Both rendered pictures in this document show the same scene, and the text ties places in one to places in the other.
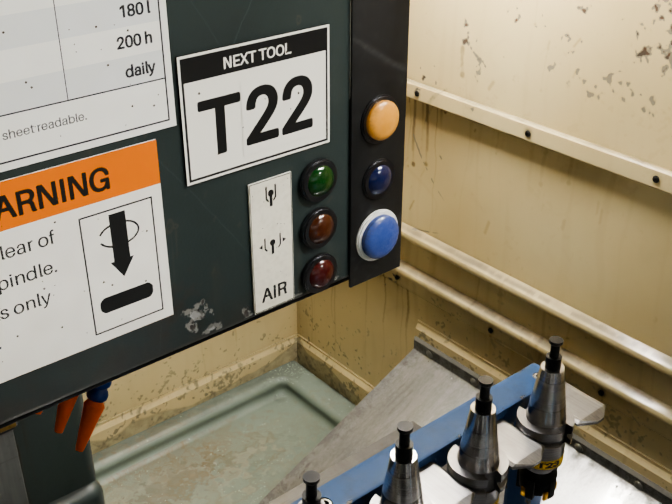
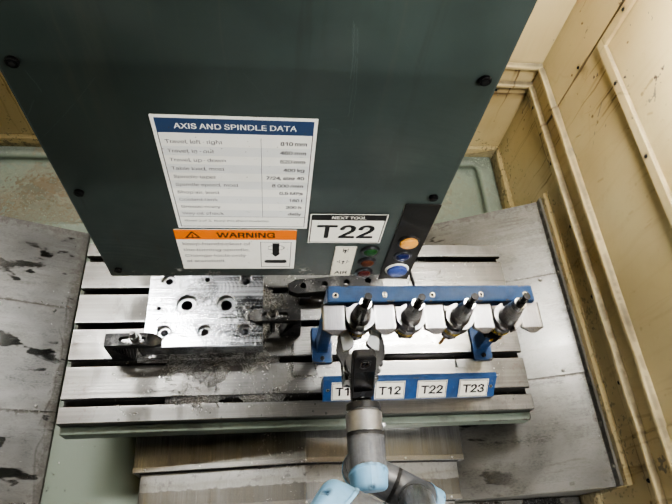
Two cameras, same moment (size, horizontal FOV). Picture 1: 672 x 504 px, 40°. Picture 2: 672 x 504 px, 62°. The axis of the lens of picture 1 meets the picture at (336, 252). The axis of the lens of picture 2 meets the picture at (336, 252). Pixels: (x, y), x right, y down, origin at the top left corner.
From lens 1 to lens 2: 0.47 m
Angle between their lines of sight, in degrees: 36
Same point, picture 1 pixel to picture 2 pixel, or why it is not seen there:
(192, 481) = not seen: hidden behind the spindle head
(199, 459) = not seen: hidden behind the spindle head
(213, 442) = not seen: hidden behind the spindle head
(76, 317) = (254, 261)
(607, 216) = (650, 228)
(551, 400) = (510, 314)
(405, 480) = (412, 312)
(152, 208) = (291, 244)
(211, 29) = (329, 208)
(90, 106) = (271, 219)
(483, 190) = (611, 161)
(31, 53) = (250, 205)
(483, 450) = (460, 317)
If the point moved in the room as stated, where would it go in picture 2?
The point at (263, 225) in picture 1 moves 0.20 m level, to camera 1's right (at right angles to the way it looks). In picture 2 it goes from (339, 257) to (460, 341)
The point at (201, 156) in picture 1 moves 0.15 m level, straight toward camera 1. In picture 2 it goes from (315, 237) to (255, 329)
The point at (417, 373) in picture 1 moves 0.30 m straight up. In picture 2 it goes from (527, 216) to (569, 159)
